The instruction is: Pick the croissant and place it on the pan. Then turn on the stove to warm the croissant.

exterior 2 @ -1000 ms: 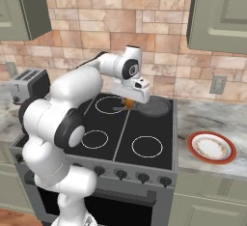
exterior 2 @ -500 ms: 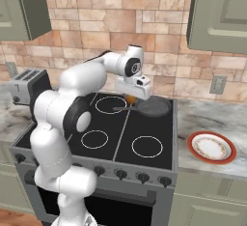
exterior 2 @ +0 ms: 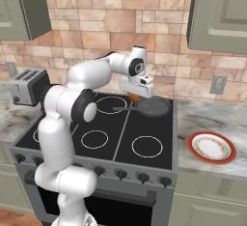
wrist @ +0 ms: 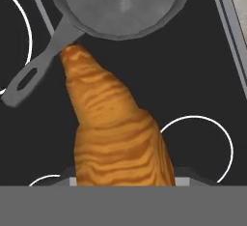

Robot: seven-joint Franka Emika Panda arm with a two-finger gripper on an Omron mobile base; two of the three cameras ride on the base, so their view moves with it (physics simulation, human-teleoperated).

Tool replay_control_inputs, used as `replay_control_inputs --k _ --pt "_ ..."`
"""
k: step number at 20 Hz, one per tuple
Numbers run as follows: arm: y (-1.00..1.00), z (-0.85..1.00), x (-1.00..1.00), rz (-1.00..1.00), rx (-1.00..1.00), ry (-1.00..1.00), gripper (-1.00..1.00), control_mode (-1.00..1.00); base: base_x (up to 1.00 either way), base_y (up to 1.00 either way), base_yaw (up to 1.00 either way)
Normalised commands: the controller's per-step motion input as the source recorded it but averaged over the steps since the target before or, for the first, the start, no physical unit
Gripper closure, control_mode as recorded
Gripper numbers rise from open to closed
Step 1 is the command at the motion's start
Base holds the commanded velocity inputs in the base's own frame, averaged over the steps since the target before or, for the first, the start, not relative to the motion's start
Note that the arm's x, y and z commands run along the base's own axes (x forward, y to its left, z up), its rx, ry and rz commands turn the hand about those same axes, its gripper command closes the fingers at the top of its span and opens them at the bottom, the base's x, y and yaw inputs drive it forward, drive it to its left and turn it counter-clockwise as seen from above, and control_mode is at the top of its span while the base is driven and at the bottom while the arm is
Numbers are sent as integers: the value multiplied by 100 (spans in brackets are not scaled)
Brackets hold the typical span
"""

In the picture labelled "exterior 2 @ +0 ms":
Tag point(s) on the grey wall socket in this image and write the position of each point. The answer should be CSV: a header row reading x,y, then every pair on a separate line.
x,y
12,70
218,84

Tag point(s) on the green base cupboard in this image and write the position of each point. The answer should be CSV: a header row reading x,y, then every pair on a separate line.
x,y
13,184

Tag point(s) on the silver toaster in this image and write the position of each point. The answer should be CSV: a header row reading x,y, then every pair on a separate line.
x,y
25,86

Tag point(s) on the green base cupboard door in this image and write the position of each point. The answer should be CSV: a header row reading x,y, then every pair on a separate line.
x,y
205,212

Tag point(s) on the black oven door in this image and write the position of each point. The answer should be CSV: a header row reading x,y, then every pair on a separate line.
x,y
122,213

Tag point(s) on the dark grey frying pan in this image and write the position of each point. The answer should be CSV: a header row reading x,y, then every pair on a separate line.
x,y
155,107

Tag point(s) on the black stove knob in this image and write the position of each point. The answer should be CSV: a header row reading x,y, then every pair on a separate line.
x,y
99,171
165,181
20,158
143,177
38,161
121,174

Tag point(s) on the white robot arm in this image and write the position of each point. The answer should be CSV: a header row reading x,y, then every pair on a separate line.
x,y
61,107

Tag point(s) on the green drawer front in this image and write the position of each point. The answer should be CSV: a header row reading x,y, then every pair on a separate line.
x,y
209,184

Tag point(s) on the orange-brown croissant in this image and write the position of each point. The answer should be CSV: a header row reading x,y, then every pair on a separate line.
x,y
135,98

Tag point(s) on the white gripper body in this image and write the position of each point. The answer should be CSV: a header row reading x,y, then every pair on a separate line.
x,y
135,86

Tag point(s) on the green wall cupboard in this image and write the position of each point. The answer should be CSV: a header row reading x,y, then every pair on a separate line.
x,y
222,14
19,17

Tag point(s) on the grey stove with black hob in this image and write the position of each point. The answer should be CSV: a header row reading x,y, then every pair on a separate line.
x,y
141,130

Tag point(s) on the white plate with red rim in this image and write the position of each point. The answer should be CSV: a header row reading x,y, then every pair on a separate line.
x,y
211,147

